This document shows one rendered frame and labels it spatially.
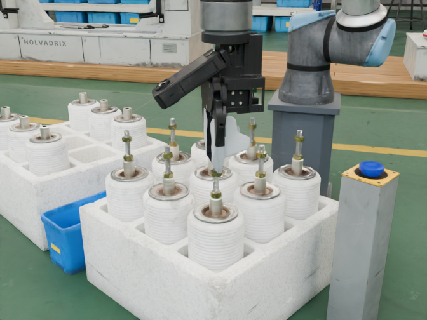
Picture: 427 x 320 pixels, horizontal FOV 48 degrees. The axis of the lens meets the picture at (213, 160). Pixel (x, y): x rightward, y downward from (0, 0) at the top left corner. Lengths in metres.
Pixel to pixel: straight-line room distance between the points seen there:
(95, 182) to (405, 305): 0.76
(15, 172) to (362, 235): 0.81
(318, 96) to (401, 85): 1.46
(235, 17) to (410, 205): 0.96
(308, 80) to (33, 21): 2.52
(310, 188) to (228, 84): 0.33
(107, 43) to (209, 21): 2.41
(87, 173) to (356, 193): 0.67
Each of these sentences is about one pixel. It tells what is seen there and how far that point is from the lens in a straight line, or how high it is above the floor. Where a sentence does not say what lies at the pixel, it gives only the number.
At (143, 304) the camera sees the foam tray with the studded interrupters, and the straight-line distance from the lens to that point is 0.95.
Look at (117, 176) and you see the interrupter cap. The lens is 0.95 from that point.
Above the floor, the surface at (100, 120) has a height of 0.23.
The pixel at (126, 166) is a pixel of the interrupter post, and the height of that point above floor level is 0.27.
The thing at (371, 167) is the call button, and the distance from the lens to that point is 0.82.
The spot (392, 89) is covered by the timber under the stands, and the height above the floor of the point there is 0.05.
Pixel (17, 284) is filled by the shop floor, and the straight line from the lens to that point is 1.14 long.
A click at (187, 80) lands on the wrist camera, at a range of 0.69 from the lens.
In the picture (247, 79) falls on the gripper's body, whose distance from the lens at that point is 0.70.
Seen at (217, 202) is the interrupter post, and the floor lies 0.28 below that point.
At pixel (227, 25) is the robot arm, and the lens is 0.68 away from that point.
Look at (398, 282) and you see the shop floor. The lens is 1.14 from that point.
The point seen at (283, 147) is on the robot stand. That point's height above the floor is 0.18.
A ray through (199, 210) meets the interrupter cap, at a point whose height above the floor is 0.25.
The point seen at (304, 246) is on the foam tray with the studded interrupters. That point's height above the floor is 0.15.
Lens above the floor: 0.63
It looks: 22 degrees down
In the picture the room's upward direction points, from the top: straight up
